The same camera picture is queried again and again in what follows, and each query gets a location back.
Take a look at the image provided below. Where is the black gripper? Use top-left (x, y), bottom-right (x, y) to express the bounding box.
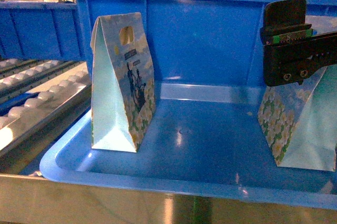
top-left (260, 0), bottom-right (336, 86)

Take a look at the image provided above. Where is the blue bin on rollers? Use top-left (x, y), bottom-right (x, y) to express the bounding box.
top-left (1, 1), bottom-right (85, 61)

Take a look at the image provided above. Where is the steel shelf rail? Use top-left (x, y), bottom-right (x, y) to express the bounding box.
top-left (1, 174), bottom-right (336, 223)

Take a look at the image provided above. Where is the flower gift bag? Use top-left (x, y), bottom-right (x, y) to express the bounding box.
top-left (257, 65), bottom-right (336, 171)
top-left (91, 12), bottom-right (156, 152)

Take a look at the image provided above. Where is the large blue plastic bin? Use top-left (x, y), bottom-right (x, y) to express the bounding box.
top-left (40, 0), bottom-right (336, 210)

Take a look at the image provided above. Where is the white roller track left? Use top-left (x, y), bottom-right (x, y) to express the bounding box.
top-left (0, 59), bottom-right (92, 130)

